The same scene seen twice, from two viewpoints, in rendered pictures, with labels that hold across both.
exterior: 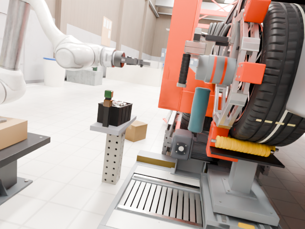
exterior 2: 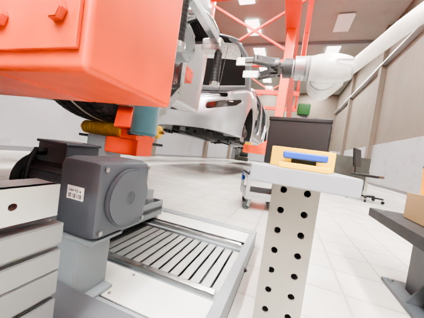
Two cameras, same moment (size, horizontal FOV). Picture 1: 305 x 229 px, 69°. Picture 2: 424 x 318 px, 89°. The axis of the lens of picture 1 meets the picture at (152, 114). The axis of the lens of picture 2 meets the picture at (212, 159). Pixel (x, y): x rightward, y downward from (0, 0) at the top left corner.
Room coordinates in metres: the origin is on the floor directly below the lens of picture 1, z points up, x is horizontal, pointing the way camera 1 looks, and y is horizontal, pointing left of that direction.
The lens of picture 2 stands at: (1.97, 0.12, 0.46)
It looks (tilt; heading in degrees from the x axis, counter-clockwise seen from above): 2 degrees down; 192
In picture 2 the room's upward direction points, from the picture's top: 8 degrees clockwise
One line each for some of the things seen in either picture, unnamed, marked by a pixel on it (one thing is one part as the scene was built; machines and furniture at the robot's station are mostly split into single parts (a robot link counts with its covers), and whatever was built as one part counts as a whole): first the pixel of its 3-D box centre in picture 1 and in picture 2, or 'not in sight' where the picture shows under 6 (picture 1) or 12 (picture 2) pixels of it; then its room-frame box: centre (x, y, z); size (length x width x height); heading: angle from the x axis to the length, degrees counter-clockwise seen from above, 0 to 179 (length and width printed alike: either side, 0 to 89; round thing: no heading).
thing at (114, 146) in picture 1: (114, 152); (282, 263); (1.41, 0.22, 0.21); 0.10 x 0.10 x 0.42; 83
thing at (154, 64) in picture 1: (150, 64); (250, 74); (0.97, 0.04, 0.83); 0.07 x 0.01 x 0.03; 82
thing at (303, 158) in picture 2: not in sight; (303, 159); (1.55, 0.20, 0.47); 0.07 x 0.07 x 0.02; 83
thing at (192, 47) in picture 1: (194, 47); (212, 45); (1.01, -0.14, 0.93); 0.09 x 0.05 x 0.05; 83
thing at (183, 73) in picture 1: (184, 69); (216, 68); (1.01, -0.11, 0.83); 0.04 x 0.04 x 0.16
